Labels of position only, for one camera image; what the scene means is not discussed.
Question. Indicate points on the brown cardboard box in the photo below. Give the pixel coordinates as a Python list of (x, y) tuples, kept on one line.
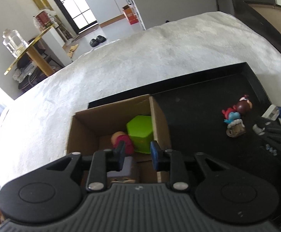
[(159, 123)]

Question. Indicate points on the grey-blue cube toy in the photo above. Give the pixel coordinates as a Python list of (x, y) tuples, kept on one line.
[(127, 166)]

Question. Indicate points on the red box in plastic wrap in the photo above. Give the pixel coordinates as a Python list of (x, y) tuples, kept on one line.
[(43, 19)]

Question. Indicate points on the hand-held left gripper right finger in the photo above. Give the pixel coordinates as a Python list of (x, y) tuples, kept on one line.
[(155, 156)]

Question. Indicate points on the white cube toy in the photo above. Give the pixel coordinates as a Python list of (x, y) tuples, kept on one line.
[(271, 112)]

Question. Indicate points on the orange carton box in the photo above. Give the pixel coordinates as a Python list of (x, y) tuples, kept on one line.
[(130, 14)]

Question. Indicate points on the round gold-edged table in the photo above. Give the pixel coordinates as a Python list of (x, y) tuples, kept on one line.
[(37, 53)]

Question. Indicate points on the black slipper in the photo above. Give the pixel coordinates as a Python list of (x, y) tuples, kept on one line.
[(100, 39), (94, 43)]

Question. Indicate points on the black frame with brown backing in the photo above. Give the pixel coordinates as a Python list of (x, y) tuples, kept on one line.
[(268, 21)]

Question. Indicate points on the black tray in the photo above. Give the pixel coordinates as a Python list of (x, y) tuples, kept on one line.
[(196, 116)]

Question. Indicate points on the green hexagonal container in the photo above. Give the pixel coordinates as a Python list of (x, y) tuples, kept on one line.
[(139, 130)]

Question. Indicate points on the white kitchen cabinet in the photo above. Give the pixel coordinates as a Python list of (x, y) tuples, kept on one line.
[(106, 2)]

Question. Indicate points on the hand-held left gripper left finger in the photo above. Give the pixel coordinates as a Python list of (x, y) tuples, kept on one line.
[(121, 156)]

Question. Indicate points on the yellow slipper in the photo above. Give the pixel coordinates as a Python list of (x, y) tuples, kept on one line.
[(70, 54), (73, 48)]

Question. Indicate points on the clear glass bottle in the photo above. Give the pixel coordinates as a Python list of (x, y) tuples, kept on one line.
[(14, 42)]

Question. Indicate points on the brown round-head figurine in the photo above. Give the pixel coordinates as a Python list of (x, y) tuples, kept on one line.
[(243, 106)]

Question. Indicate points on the pink bear toy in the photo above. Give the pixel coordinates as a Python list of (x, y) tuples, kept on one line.
[(124, 141)]

